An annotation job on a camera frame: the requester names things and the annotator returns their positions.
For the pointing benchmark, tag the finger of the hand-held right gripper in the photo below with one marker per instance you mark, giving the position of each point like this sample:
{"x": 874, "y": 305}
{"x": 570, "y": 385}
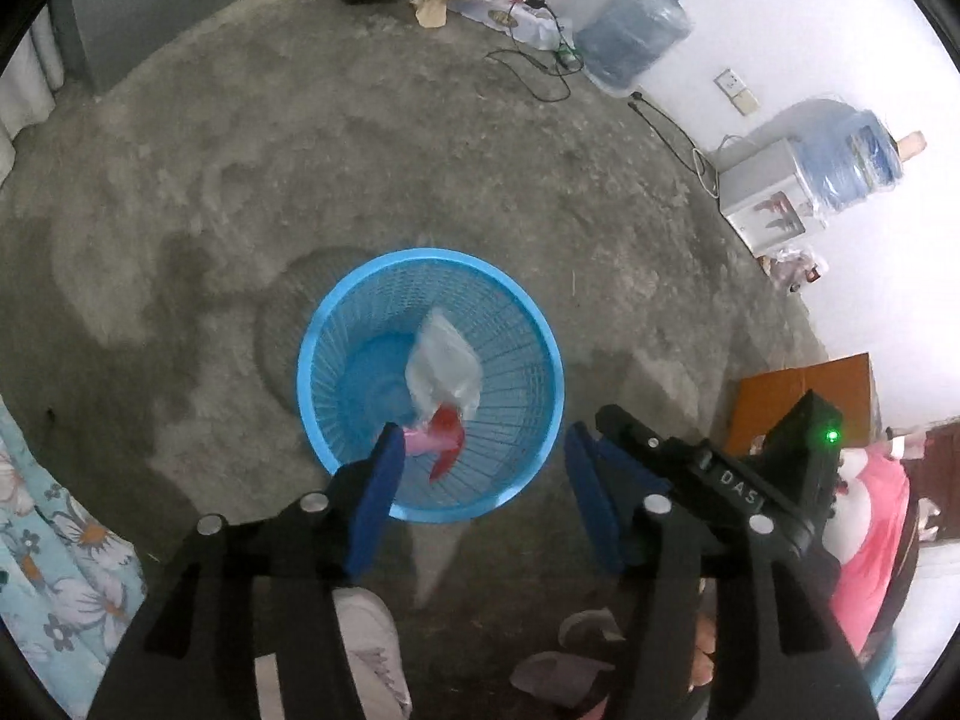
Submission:
{"x": 645, "y": 439}

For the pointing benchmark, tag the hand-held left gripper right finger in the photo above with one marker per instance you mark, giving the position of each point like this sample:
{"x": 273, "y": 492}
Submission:
{"x": 594, "y": 506}

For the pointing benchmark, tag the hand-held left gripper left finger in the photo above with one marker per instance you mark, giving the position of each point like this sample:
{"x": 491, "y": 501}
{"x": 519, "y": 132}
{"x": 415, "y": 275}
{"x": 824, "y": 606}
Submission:
{"x": 373, "y": 499}

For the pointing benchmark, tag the red pink snack wrapper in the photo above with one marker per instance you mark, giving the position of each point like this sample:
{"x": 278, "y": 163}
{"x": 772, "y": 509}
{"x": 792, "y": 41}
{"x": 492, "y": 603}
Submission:
{"x": 448, "y": 439}

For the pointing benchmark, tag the blue plastic mesh basket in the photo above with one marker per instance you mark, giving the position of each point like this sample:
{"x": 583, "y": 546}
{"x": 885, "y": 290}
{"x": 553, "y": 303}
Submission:
{"x": 352, "y": 390}

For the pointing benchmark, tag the person's pink clothing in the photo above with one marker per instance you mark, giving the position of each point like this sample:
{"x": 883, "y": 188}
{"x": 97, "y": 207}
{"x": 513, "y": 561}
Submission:
{"x": 874, "y": 532}

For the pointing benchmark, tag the grey slipper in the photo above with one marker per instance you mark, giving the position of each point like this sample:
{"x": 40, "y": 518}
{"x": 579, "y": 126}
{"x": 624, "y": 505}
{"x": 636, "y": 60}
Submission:
{"x": 566, "y": 679}
{"x": 592, "y": 625}

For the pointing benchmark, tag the dark wooden furniture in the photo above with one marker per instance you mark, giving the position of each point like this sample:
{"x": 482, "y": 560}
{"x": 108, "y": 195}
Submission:
{"x": 937, "y": 480}

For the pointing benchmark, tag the clear plastic bag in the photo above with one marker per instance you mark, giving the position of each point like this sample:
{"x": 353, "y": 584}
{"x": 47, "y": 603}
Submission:
{"x": 442, "y": 367}

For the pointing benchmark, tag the white sneaker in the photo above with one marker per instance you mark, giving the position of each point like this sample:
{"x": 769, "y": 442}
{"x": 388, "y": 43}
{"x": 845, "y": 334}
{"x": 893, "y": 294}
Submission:
{"x": 371, "y": 652}

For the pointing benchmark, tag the small bag of items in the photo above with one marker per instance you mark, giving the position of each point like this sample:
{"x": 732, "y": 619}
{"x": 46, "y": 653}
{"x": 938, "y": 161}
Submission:
{"x": 793, "y": 266}

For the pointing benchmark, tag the white water dispenser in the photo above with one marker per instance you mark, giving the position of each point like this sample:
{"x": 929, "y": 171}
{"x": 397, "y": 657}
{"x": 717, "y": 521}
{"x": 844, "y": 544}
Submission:
{"x": 757, "y": 184}

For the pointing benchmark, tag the blue water jug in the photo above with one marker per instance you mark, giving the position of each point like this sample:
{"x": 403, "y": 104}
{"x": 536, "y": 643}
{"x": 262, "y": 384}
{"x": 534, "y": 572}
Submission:
{"x": 847, "y": 157}
{"x": 634, "y": 30}

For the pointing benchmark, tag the floral blue blanket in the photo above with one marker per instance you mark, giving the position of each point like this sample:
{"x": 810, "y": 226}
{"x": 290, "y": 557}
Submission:
{"x": 67, "y": 562}

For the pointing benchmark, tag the white plastic sheet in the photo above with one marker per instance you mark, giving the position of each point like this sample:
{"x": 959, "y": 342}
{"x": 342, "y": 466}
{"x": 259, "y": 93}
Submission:
{"x": 525, "y": 26}

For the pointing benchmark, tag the white curtain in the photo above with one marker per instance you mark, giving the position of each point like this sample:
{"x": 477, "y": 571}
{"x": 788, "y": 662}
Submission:
{"x": 30, "y": 82}

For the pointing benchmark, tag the grey cabinet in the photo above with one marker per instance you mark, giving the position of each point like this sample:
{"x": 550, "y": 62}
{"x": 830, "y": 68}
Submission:
{"x": 165, "y": 0}

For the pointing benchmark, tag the white wall socket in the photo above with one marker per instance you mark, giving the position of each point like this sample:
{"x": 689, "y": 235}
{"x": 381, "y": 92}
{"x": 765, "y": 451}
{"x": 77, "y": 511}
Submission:
{"x": 736, "y": 90}

